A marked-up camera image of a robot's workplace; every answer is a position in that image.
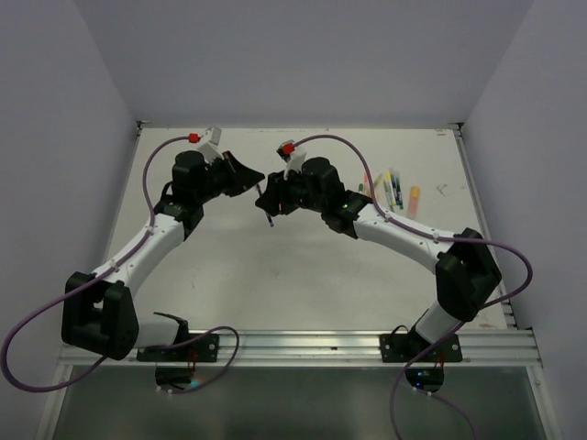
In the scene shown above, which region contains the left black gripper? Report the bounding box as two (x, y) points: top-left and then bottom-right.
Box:
(195, 150), (263, 204)

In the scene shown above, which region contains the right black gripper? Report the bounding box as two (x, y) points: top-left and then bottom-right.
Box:
(255, 162), (327, 215)

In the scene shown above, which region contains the purple gel pen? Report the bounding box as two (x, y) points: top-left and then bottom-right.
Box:
(256, 183), (274, 228)

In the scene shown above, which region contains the orange thin highlighter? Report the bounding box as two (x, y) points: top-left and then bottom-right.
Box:
(363, 171), (371, 197)

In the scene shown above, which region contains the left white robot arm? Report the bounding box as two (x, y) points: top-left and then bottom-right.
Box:
(61, 150), (264, 360)

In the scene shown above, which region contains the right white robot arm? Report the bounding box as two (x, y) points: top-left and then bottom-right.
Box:
(256, 158), (502, 360)

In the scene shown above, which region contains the green clear pen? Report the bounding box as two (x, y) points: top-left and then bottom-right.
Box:
(382, 178), (395, 213)

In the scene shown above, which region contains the blue green pen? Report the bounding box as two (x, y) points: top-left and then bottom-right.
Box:
(392, 170), (404, 210)

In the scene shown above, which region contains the yellow thick highlighter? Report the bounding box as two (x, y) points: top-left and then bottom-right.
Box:
(367, 192), (378, 205)

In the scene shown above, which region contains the orange thick highlighter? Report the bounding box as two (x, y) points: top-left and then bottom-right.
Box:
(407, 185), (420, 219)

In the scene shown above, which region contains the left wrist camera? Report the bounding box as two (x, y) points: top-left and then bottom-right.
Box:
(196, 126), (222, 162)

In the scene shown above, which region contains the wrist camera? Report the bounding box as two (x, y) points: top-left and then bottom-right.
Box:
(276, 140), (306, 181)
(196, 126), (222, 162)

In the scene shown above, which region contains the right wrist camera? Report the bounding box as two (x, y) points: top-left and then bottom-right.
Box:
(276, 140), (306, 181)

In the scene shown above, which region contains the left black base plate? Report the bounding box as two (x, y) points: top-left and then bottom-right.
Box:
(136, 334), (220, 363)

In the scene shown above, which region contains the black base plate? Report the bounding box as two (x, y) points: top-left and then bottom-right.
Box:
(136, 334), (220, 363)
(379, 331), (463, 364)

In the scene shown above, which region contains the aluminium rail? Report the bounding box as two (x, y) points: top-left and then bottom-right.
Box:
(59, 327), (542, 368)

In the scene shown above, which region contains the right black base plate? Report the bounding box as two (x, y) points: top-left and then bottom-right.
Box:
(379, 331), (463, 364)

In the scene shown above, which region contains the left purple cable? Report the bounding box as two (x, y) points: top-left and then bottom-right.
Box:
(0, 132), (240, 395)

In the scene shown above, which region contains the purple cable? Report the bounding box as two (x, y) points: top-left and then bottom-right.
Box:
(293, 133), (536, 440)
(0, 132), (240, 395)

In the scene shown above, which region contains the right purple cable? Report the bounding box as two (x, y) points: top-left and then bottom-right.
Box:
(293, 133), (536, 440)

